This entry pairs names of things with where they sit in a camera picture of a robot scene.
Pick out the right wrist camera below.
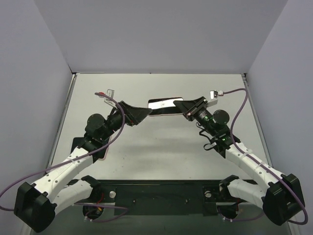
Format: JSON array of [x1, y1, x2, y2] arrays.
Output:
[[208, 90, 219, 107]]

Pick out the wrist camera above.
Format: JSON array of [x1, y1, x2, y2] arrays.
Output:
[[208, 90, 219, 107], [104, 89, 115, 107]]

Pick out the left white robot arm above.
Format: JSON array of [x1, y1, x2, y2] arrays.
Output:
[[14, 101, 152, 233]]

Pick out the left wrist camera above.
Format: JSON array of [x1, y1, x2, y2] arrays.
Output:
[[104, 89, 115, 107]]

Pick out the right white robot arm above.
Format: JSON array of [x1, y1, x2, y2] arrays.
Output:
[[174, 97, 305, 225]]

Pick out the black phone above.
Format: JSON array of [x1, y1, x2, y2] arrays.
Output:
[[148, 97, 183, 117]]

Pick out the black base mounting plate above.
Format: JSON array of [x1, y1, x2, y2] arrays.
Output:
[[80, 175, 250, 217]]

